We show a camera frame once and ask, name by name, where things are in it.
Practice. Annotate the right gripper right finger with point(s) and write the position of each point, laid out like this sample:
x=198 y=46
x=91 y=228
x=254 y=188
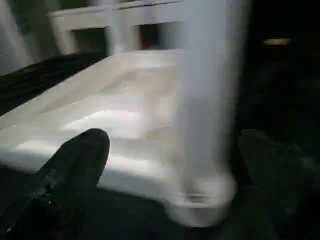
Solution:
x=280 y=185

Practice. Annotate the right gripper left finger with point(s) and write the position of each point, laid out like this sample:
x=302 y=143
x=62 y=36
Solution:
x=65 y=185

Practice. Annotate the white plastic table top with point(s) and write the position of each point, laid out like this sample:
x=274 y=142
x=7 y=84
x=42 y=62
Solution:
x=100 y=110

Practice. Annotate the black work mat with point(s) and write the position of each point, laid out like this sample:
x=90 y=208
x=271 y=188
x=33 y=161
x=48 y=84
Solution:
x=280 y=90

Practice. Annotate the small yellow tag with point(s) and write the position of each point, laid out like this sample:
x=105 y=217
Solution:
x=277 y=42

